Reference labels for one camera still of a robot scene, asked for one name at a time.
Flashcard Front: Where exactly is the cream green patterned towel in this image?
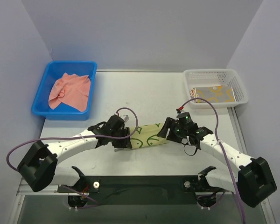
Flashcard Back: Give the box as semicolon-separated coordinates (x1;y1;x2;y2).
130;123;168;149

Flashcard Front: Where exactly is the orange lion print towel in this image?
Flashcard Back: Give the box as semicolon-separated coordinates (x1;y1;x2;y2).
189;88;197;98

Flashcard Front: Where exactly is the yellow patterned towel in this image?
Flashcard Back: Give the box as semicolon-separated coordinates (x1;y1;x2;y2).
195;85;236;103

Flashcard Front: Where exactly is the pink towel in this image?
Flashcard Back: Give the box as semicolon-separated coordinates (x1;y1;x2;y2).
48;73;91;112

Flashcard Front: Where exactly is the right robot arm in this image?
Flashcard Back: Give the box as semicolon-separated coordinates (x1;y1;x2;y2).
157;116;277;208

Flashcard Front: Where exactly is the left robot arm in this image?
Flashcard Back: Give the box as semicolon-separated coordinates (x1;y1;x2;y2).
18;115;132;192

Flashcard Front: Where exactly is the grey towel label tag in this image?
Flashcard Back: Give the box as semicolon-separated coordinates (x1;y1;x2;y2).
114;148;123;152

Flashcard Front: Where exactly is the white perforated plastic basket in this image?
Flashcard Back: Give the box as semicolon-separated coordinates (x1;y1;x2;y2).
183;69;248;108

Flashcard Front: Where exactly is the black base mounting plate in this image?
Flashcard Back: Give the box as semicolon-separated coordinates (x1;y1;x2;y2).
57;175;223;207

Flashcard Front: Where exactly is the blue plastic bin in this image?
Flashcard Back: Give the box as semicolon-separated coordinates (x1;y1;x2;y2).
31;61;97;120

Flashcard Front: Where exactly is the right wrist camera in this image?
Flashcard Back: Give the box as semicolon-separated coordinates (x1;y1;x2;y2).
176;107;192;126

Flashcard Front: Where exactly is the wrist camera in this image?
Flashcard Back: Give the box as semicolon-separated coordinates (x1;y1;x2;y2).
119;115;129;122
176;107;192;126

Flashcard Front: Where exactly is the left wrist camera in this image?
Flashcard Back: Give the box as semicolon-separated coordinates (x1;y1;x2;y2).
119;115;129;122

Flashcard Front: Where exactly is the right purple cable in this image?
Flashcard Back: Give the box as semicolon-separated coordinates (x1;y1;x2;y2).
179;98;247;224

